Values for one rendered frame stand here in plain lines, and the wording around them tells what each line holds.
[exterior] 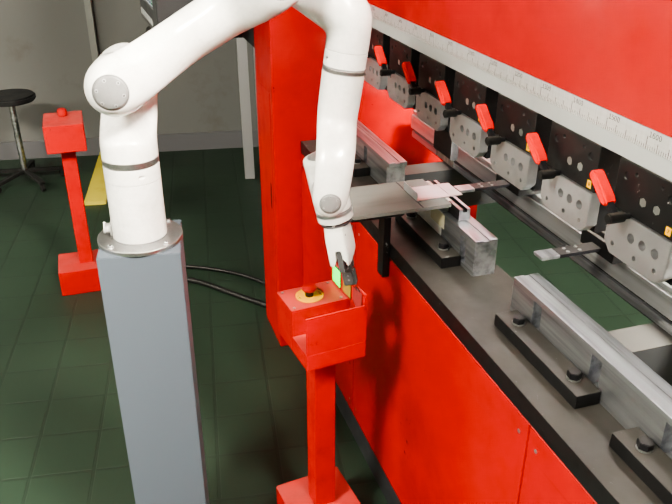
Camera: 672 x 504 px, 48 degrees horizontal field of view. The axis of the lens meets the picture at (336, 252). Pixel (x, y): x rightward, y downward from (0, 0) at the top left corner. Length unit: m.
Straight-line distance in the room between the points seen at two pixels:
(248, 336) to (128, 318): 1.46
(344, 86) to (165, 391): 0.84
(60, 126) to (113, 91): 1.81
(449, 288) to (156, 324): 0.68
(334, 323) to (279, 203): 1.07
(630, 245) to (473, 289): 0.57
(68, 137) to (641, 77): 2.55
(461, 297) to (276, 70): 1.21
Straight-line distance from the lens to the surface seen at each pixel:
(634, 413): 1.42
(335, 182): 1.56
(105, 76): 1.54
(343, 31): 1.55
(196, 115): 5.29
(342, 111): 1.59
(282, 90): 2.66
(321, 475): 2.19
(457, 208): 1.89
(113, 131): 1.66
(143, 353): 1.82
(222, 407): 2.82
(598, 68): 1.34
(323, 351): 1.83
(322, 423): 2.07
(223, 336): 3.20
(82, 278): 3.61
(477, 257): 1.82
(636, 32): 1.27
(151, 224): 1.69
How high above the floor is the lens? 1.76
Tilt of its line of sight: 27 degrees down
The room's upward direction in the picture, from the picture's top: straight up
